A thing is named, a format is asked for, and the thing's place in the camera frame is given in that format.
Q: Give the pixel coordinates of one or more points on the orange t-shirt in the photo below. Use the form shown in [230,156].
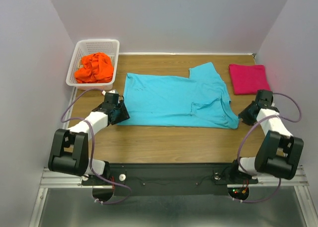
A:
[95,68]

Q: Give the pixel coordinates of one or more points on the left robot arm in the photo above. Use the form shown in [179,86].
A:
[69,152]

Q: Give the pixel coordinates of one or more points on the folded magenta t-shirt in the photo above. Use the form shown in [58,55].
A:
[248,80]

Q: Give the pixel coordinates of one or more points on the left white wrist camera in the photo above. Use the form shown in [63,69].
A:
[113,91]

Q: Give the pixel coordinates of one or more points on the cyan blue t-shirt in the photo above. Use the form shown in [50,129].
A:
[201,100]

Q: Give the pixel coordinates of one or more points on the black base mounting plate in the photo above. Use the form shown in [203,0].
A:
[173,179]

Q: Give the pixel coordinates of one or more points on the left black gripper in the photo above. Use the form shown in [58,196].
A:
[124,114]

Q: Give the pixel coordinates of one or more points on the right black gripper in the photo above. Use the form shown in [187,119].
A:
[243,114]

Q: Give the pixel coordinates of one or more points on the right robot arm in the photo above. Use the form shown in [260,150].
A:
[280,152]

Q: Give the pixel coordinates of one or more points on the white plastic laundry basket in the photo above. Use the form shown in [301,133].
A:
[91,46]

